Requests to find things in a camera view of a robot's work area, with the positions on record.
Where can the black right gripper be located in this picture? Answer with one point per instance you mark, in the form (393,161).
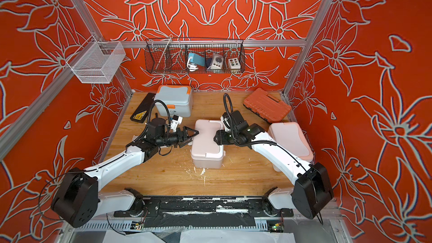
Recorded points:
(220,136)

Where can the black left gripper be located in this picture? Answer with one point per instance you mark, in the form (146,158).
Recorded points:
(184,135)

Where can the pink medicine chest box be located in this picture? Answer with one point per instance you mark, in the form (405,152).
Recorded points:
(205,152)

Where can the white pink first aid kit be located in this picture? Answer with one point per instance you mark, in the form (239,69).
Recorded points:
(291,137)

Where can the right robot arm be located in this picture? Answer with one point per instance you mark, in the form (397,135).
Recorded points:
(312,189)

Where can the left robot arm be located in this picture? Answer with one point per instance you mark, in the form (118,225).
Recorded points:
(79,197)

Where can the grey orange medicine chest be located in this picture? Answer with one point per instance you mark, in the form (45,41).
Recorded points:
(178,99)

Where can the red plastic tool case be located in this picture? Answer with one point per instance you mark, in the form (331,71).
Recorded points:
(261,103)

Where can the black warning label case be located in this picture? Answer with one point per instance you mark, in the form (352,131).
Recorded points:
(141,113)

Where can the white button box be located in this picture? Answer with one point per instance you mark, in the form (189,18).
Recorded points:
(234,64)

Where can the white device with dials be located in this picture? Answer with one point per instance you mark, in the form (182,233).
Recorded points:
(216,62)

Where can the blue item in basket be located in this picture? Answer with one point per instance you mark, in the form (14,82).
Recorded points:
(195,59)

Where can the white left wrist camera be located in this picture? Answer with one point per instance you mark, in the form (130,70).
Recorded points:
(175,122)

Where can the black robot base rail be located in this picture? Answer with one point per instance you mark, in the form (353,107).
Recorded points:
(253,206)

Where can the aluminium frame post left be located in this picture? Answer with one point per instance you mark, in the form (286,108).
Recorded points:
(96,36)

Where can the aluminium frame post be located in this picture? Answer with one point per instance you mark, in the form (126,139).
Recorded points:
(312,34)
(96,36)

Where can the black wire wall basket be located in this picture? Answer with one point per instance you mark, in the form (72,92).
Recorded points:
(172,59)

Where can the aluminium horizontal back rail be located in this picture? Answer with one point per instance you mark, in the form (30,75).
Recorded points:
(249,43)

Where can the white wire mesh basket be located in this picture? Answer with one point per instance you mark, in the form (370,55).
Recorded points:
(96,64)

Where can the aluminium frame post right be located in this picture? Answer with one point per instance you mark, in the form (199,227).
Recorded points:
(312,34)

